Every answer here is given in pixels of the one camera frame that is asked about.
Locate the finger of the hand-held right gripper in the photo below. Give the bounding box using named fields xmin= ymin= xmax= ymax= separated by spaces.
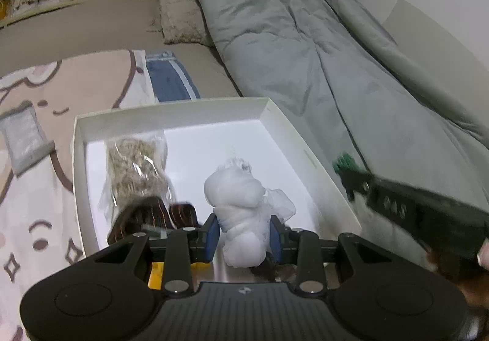
xmin=339 ymin=170 xmax=374 ymax=202

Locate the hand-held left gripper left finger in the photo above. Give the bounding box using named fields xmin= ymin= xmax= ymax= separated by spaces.
xmin=86 ymin=212 xmax=221 ymax=296

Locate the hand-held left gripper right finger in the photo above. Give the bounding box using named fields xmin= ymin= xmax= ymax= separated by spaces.
xmin=268 ymin=217 xmax=387 ymax=295

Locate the green clothespin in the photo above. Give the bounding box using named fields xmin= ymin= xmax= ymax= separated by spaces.
xmin=332 ymin=151 xmax=358 ymax=178

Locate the white lumpy gauze bundle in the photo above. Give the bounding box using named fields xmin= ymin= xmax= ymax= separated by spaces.
xmin=204 ymin=158 xmax=297 ymax=270

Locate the yellow headlamp with strap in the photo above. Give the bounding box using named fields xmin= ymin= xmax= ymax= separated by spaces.
xmin=106 ymin=195 xmax=303 ymax=291

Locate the white cardboard box tray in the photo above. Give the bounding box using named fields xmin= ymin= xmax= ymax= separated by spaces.
xmin=72 ymin=96 xmax=363 ymax=285

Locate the clear bag of rubber bands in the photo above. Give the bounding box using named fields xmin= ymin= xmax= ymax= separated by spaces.
xmin=98 ymin=130 xmax=173 ymax=212

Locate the person's right forearm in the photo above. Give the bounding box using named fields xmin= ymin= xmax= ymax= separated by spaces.
xmin=427 ymin=247 xmax=489 ymax=313

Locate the person's right hand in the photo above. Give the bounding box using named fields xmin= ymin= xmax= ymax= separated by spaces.
xmin=477 ymin=239 xmax=489 ymax=270

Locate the grey duvet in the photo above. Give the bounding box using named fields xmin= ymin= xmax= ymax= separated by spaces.
xmin=177 ymin=0 xmax=489 ymax=252

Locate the blue towel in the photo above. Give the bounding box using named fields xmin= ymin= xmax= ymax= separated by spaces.
xmin=146 ymin=54 xmax=202 ymax=103

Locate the cartoon printed blanket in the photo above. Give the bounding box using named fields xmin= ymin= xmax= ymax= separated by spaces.
xmin=0 ymin=49 xmax=160 ymax=341

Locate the beige fluffy pillow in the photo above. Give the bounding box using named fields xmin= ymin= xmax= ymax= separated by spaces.
xmin=147 ymin=0 xmax=215 ymax=48

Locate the taupe bed sheet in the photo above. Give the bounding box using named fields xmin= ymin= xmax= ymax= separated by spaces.
xmin=0 ymin=0 xmax=246 ymax=102

